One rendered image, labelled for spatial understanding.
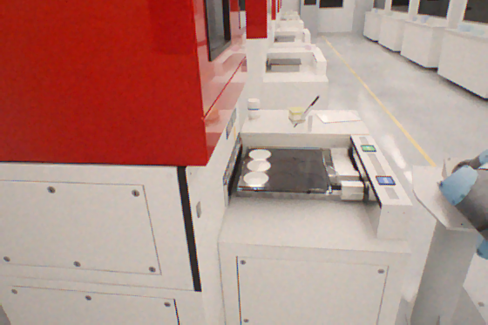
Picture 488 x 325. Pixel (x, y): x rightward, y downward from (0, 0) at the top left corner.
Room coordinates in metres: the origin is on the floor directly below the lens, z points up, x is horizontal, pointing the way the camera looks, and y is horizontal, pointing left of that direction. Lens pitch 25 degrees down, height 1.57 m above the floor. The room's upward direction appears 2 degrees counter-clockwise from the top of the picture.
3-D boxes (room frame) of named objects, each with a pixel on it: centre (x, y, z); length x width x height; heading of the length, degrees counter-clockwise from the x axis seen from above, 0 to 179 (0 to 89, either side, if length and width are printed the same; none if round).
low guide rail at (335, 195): (1.07, -0.20, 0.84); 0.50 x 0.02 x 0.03; 82
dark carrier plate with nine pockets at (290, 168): (1.20, -0.16, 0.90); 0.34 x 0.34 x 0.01; 82
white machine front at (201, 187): (1.04, 0.09, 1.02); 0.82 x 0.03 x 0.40; 172
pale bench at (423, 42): (7.35, -4.50, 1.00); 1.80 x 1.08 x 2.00; 172
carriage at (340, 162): (1.18, -0.43, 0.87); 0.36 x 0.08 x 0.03; 172
